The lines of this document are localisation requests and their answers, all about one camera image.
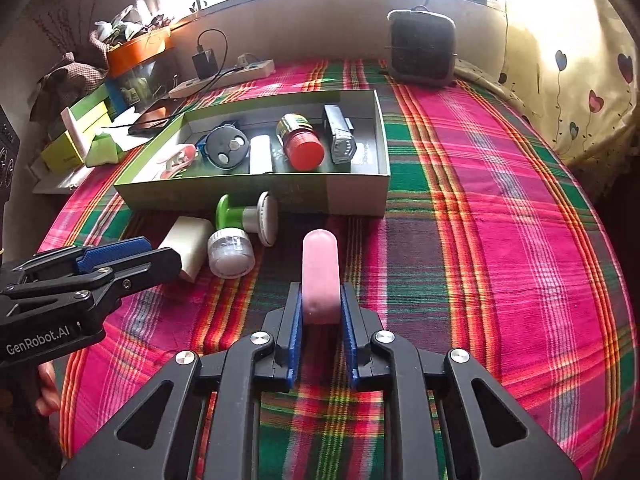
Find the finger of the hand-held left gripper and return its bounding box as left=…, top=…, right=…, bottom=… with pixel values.
left=0, top=246, right=182, bottom=321
left=0, top=237, right=153, bottom=291

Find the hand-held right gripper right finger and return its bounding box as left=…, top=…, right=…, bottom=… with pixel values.
left=340, top=282, right=583, bottom=480

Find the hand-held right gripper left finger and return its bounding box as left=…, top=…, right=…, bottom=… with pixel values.
left=60, top=282, right=305, bottom=480

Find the white charger adapter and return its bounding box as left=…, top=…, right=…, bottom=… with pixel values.
left=159, top=216, right=216, bottom=282

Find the pink oblong case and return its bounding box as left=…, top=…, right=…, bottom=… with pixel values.
left=302, top=229, right=342, bottom=326

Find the small clear-lidded jar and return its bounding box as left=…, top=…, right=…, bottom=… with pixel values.
left=207, top=227, right=256, bottom=279

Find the green and white suction knob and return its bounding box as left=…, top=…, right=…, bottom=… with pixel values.
left=215, top=191, right=279, bottom=247

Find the blue translucent plastic case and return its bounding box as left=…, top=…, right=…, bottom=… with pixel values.
left=196, top=119, right=238, bottom=161

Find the green cardboard box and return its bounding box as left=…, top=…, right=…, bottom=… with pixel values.
left=114, top=89, right=392, bottom=218

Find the black round disc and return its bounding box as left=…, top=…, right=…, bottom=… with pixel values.
left=206, top=125, right=250, bottom=168

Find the white rectangular bar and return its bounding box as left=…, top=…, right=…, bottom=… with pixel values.
left=249, top=135, right=273, bottom=175

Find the black rectangular device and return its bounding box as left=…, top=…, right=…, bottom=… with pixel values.
left=322, top=104, right=357, bottom=163

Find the person's left hand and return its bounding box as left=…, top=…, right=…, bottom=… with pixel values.
left=35, top=361, right=64, bottom=417

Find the green cloth pouch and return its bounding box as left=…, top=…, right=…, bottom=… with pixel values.
left=85, top=127, right=146, bottom=167

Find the yellow box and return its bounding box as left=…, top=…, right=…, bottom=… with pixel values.
left=40, top=102, right=111, bottom=171

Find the pink and white stapler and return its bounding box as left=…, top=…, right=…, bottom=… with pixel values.
left=150, top=142, right=198, bottom=179

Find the black smartphone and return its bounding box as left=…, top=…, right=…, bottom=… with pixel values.
left=127, top=100, right=183, bottom=136

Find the red-capped bottle with green label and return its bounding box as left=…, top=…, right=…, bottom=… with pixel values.
left=276, top=112, right=325, bottom=172

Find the clear storage bin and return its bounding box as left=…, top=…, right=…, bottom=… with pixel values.
left=105, top=55, right=176, bottom=111

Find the pink green plaid blanket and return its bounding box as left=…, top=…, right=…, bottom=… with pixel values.
left=37, top=57, right=636, bottom=480

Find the brown cloth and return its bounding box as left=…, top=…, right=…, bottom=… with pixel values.
left=42, top=52, right=108, bottom=106

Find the orange bin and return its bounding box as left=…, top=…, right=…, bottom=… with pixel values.
left=105, top=27, right=175, bottom=78

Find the black charger adapter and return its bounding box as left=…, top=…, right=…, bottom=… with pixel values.
left=192, top=45, right=218, bottom=80

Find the white power strip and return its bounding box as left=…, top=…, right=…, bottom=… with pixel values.
left=168, top=59, right=277, bottom=99

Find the white and green clutter pile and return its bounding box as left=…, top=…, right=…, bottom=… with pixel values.
left=92, top=5, right=173, bottom=53

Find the grey fan heater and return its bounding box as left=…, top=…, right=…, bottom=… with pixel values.
left=387, top=7, right=458, bottom=86

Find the heart print curtain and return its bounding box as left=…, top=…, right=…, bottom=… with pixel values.
left=500, top=0, right=640, bottom=176

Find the black charging cable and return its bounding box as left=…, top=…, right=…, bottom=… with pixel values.
left=107, top=29, right=241, bottom=133

